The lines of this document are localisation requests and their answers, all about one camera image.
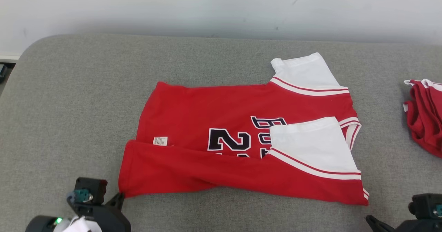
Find red white-sleeved jersey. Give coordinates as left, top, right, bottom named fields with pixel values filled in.
left=118, top=52, right=370, bottom=206

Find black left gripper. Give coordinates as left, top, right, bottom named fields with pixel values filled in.
left=69, top=192, right=132, bottom=232

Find red Bulls 23 shorts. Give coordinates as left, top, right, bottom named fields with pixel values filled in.
left=403, top=79, right=442, bottom=158

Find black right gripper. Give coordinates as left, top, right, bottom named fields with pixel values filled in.
left=366, top=215, right=442, bottom=232

